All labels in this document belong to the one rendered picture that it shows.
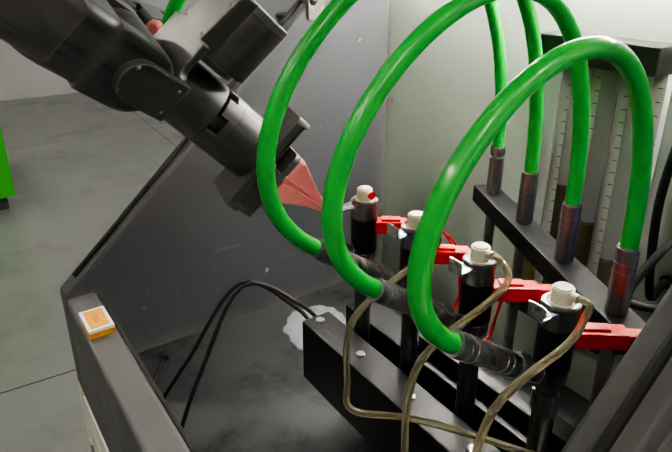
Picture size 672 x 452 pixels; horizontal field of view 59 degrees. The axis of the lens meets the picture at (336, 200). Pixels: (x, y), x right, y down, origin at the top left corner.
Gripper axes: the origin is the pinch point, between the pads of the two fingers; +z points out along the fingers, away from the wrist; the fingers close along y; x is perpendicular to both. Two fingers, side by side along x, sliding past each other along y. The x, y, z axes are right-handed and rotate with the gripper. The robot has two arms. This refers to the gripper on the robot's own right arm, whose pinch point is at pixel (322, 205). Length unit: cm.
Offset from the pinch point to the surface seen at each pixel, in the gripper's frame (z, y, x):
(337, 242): -7.7, 0.3, -18.8
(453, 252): 9.0, 5.1, -8.8
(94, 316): -4.5, -29.6, 16.6
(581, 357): 42.8, 6.1, -2.3
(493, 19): 3.9, 27.1, 5.9
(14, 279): 28, -134, 222
